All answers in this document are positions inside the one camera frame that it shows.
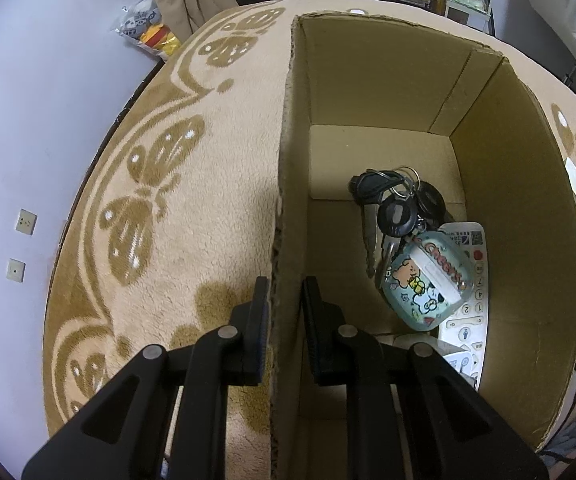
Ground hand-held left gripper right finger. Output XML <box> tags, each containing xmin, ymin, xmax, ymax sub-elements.
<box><xmin>302</xmin><ymin>276</ymin><xmax>549</xmax><ymax>480</ymax></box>

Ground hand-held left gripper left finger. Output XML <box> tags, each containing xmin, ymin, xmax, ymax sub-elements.
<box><xmin>20</xmin><ymin>275</ymin><xmax>271</xmax><ymax>480</ymax></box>

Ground cartoon earbud case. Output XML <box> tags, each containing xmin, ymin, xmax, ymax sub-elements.
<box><xmin>375</xmin><ymin>230</ymin><xmax>475</xmax><ymax>332</ymax></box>

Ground bunch of keys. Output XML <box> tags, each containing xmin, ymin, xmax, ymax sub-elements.
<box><xmin>349</xmin><ymin>166</ymin><xmax>446</xmax><ymax>278</ymax></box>

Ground white remote with yellow button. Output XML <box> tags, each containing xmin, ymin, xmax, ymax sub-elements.
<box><xmin>435</xmin><ymin>221</ymin><xmax>486</xmax><ymax>393</ymax></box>

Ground cardboard box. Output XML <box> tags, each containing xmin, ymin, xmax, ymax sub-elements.
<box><xmin>267</xmin><ymin>10</ymin><xmax>576</xmax><ymax>480</ymax></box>

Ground tan flower printed blanket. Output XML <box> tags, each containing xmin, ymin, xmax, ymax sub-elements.
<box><xmin>42</xmin><ymin>1</ymin><xmax>576</xmax><ymax>461</ymax></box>

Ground grey-blue clothing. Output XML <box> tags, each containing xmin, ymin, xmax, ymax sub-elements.
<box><xmin>543</xmin><ymin>400</ymin><xmax>576</xmax><ymax>461</ymax></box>

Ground bag of plush toys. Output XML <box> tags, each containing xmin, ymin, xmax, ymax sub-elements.
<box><xmin>113</xmin><ymin>0</ymin><xmax>181</xmax><ymax>58</ymax></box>

